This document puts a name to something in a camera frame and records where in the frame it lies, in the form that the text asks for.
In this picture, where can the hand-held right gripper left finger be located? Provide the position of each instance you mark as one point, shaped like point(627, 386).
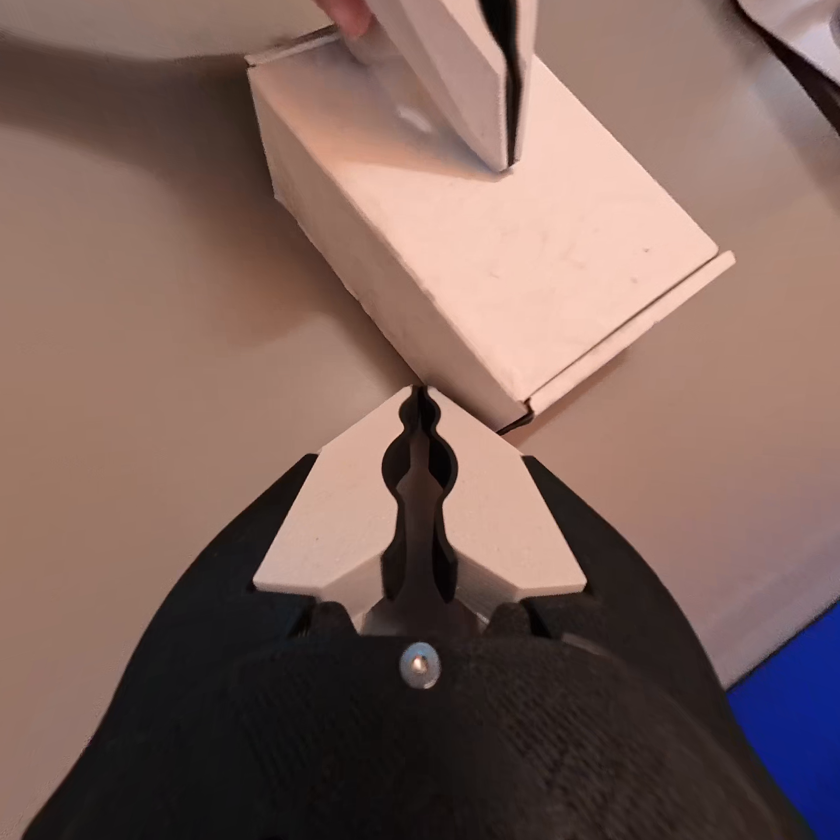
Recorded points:
point(328, 525)

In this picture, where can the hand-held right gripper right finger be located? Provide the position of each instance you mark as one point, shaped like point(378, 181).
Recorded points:
point(512, 525)

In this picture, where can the person's left hand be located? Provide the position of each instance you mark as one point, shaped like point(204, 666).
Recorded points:
point(351, 13)

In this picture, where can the blue plastic bin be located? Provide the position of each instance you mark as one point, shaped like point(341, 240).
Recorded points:
point(794, 722)

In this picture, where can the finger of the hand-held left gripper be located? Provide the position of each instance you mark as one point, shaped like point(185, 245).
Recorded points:
point(527, 39)
point(459, 65)

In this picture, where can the white cardboard mailer box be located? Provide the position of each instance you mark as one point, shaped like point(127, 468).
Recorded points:
point(525, 249)

